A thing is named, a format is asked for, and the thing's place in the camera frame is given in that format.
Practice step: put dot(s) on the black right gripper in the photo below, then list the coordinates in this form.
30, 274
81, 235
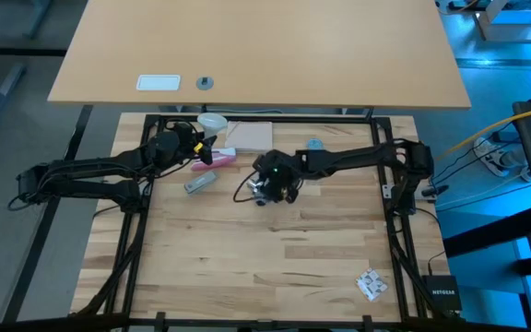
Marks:
281, 173

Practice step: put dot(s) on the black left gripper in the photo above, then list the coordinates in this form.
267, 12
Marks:
187, 140

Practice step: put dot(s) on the white light bulb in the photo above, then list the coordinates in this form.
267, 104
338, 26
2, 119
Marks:
212, 123

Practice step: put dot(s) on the chrome lamp base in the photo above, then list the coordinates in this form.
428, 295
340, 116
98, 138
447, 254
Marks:
261, 193

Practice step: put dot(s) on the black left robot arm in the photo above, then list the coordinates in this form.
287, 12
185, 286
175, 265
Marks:
86, 184

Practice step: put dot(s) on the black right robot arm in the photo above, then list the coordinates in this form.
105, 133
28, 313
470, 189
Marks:
348, 159

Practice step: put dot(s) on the pink and white case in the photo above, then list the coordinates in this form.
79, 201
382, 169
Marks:
212, 161

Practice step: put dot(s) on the small blue round cap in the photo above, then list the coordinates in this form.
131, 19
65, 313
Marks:
314, 144

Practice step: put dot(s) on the white rectangular desk plate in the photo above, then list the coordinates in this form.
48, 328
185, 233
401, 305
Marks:
158, 83

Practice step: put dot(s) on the light wood desk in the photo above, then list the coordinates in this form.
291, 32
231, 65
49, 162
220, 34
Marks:
265, 50

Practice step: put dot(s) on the white patterned card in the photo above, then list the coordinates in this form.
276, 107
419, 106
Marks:
370, 284

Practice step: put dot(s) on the black floor beam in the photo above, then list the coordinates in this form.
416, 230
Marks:
39, 240

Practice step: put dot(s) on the white power strip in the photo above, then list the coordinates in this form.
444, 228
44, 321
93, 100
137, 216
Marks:
496, 159

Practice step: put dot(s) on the black side table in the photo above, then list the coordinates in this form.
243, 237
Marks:
530, 138

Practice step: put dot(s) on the black metal table frame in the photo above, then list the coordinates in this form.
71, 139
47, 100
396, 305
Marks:
293, 119

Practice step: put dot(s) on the black Netgear network switch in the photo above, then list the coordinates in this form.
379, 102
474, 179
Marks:
441, 292

